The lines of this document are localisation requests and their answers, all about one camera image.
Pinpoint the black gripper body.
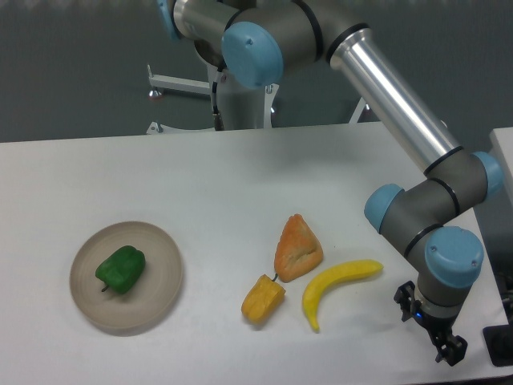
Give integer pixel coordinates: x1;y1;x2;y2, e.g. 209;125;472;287
410;296;460;342

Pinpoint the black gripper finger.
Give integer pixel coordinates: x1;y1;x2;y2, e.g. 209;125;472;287
394;281;415;321
433;334;468;367

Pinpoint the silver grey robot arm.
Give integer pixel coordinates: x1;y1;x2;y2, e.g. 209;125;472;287
157;1;503;365

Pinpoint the yellow bell pepper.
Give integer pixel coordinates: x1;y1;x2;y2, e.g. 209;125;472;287
241;274;286;325

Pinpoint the beige round plate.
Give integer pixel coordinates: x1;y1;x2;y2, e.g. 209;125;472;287
69;221;184;335

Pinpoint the green bell pepper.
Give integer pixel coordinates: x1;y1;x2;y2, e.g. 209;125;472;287
95;245;146;294

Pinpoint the black device at right edge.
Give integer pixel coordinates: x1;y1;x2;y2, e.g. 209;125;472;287
483;273;512;367

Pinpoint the yellow banana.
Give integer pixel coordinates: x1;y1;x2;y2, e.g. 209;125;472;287
301;259;384;333

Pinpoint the orange bread wedge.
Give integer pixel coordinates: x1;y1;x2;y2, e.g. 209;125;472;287
274;214;324;282

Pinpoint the white box at right edge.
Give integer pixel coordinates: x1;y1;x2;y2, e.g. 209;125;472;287
490;127;513;173

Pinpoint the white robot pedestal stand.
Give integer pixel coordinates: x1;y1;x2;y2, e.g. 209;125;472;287
145;63;376;136

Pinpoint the black cable on pedestal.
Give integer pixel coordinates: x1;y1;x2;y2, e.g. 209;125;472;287
211;66;226;132

